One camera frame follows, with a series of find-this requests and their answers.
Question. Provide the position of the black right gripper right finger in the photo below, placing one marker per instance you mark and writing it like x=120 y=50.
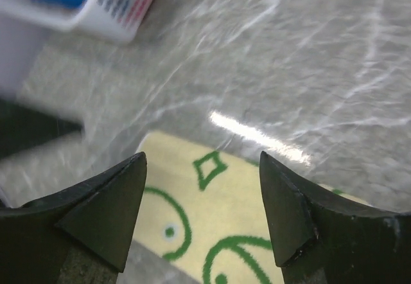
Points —
x=318 y=236

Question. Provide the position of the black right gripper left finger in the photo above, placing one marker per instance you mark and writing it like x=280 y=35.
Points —
x=81 y=234

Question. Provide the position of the green white towel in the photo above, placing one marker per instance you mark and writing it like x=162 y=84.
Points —
x=202 y=211

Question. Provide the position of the white plastic basket left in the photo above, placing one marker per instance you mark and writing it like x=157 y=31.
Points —
x=113 y=20

